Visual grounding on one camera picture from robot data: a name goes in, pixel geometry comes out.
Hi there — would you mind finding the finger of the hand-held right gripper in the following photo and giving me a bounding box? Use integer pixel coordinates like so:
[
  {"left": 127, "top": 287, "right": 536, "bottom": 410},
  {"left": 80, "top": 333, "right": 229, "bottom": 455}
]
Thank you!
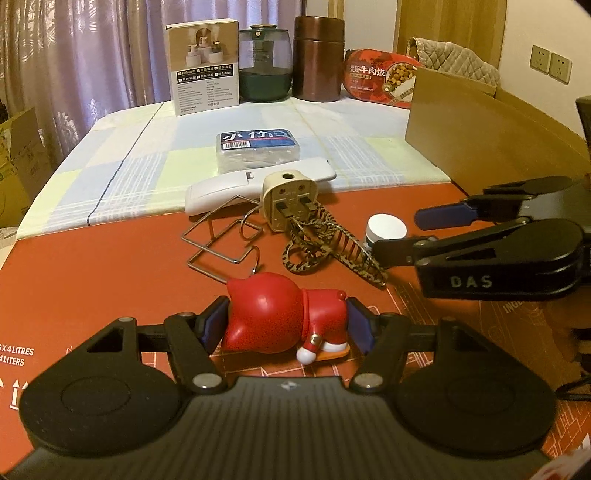
[
  {"left": 373, "top": 219, "right": 583, "bottom": 269},
  {"left": 414, "top": 176, "right": 583, "bottom": 230}
]

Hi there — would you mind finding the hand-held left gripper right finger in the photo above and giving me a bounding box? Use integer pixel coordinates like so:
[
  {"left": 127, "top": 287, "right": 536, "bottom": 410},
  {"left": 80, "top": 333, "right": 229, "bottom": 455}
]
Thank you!
[{"left": 346, "top": 298, "right": 491, "bottom": 394}]

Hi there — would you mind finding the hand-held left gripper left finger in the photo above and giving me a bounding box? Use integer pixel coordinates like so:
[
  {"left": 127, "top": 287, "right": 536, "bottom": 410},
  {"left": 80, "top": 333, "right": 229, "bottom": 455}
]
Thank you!
[{"left": 88, "top": 298, "right": 230, "bottom": 394}]

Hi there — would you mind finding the small white lidded jar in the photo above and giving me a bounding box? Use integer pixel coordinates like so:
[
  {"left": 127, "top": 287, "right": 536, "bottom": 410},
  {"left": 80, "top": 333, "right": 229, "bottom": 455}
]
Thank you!
[{"left": 365, "top": 213, "right": 409, "bottom": 247}]

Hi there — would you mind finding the red cat figurine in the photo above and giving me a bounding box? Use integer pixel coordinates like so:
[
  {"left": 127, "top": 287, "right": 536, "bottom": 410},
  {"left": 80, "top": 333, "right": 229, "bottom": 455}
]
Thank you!
[{"left": 221, "top": 272, "right": 350, "bottom": 364}]

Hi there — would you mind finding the brown cardboard box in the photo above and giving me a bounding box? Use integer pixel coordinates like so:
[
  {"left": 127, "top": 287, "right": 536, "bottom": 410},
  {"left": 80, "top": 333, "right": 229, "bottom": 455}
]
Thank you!
[{"left": 405, "top": 67, "right": 591, "bottom": 204}]

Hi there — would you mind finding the beige plug adapter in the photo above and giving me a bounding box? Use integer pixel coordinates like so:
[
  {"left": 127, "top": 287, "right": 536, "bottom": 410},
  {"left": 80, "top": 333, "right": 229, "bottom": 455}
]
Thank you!
[{"left": 259, "top": 170, "right": 320, "bottom": 234}]

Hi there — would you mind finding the white remote control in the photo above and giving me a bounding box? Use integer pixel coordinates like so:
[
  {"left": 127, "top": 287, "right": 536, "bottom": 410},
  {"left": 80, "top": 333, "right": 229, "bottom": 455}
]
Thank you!
[{"left": 185, "top": 157, "right": 337, "bottom": 217}]

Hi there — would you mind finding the leopard print hair clip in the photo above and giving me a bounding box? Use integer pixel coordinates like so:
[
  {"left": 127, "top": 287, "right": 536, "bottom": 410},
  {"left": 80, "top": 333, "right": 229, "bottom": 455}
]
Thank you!
[{"left": 281, "top": 205, "right": 389, "bottom": 288}]

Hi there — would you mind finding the red flattened cardboard sheet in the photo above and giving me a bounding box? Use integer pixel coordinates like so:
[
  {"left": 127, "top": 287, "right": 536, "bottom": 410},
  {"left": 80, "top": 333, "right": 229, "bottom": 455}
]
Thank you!
[{"left": 0, "top": 181, "right": 591, "bottom": 480}]

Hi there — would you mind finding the red instant meal bowl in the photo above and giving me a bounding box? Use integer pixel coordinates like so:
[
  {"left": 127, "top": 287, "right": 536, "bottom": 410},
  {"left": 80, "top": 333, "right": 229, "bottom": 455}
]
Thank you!
[{"left": 342, "top": 48, "right": 423, "bottom": 109}]

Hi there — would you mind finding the beige quilted cloth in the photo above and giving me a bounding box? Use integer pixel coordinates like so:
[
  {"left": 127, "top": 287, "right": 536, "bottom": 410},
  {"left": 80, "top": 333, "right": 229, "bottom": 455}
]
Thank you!
[{"left": 406, "top": 37, "right": 502, "bottom": 89}]

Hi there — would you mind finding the clear box with blue label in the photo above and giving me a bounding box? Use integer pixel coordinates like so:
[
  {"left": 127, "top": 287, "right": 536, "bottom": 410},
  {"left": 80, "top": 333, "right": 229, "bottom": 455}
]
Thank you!
[{"left": 216, "top": 129, "right": 302, "bottom": 172}]

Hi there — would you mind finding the checked pastel tablecloth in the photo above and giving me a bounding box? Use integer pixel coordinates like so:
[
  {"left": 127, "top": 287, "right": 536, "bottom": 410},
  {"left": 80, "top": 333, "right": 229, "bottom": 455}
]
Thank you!
[{"left": 16, "top": 97, "right": 451, "bottom": 240}]

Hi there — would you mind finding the wooden door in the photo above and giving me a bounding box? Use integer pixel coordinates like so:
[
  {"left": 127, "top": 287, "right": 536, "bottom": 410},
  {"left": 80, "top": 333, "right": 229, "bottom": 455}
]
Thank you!
[{"left": 327, "top": 0, "right": 505, "bottom": 70}]

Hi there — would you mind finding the brown cylindrical canister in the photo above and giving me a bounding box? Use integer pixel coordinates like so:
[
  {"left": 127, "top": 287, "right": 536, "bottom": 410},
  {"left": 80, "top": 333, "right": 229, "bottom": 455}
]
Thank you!
[{"left": 293, "top": 16, "right": 346, "bottom": 101}]

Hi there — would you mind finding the glass jar with green lid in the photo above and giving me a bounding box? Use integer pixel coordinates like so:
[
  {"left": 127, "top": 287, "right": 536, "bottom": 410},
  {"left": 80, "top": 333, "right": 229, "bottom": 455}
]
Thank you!
[{"left": 238, "top": 24, "right": 293, "bottom": 103}]

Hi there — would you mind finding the yellow cardboard carton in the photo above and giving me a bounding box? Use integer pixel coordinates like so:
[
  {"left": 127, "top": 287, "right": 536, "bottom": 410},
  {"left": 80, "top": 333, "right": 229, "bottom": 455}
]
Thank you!
[{"left": 0, "top": 106, "right": 48, "bottom": 228}]

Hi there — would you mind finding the white product carton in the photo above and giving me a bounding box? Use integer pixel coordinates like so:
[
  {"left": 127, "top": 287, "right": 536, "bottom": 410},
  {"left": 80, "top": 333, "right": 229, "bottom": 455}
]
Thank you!
[{"left": 166, "top": 18, "right": 241, "bottom": 116}]

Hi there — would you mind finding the purple curtain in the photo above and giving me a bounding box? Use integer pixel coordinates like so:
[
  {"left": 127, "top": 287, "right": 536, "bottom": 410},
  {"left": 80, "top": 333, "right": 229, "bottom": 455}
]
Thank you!
[{"left": 0, "top": 0, "right": 306, "bottom": 162}]

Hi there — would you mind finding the black cable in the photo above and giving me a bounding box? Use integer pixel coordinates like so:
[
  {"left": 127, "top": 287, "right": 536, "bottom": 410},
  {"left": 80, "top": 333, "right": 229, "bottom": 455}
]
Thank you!
[{"left": 553, "top": 376, "right": 591, "bottom": 402}]

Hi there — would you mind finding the beige wall socket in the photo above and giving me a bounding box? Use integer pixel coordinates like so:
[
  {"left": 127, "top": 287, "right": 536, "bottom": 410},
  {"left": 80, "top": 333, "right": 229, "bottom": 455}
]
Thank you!
[
  {"left": 549, "top": 52, "right": 573, "bottom": 85},
  {"left": 530, "top": 45, "right": 552, "bottom": 73}
]

